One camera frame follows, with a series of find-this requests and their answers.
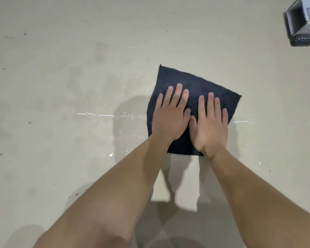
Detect grey plastic box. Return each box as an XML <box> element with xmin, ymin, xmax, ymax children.
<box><xmin>283</xmin><ymin>0</ymin><xmax>310</xmax><ymax>47</ymax></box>

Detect person's left forearm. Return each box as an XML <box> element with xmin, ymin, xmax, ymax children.
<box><xmin>34</xmin><ymin>132</ymin><xmax>180</xmax><ymax>248</ymax></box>

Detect person's left hand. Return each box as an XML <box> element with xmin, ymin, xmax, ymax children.
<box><xmin>151</xmin><ymin>83</ymin><xmax>191</xmax><ymax>142</ymax></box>

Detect dark blue cloth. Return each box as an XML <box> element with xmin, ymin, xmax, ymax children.
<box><xmin>146</xmin><ymin>65</ymin><xmax>242</xmax><ymax>156</ymax></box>

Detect person's right forearm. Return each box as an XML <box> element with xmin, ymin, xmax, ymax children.
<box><xmin>206</xmin><ymin>147</ymin><xmax>310</xmax><ymax>248</ymax></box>

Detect person's right hand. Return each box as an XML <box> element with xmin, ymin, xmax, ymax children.
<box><xmin>189</xmin><ymin>92</ymin><xmax>228</xmax><ymax>159</ymax></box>

